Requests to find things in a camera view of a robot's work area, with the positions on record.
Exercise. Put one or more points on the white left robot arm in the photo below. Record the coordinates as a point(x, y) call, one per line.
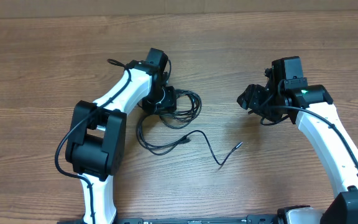
point(96, 140)

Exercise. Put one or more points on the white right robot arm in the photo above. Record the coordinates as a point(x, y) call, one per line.
point(287, 95)

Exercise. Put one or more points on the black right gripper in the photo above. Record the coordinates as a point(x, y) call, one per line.
point(252, 99)

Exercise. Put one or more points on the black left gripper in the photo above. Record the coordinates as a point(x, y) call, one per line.
point(170, 102)

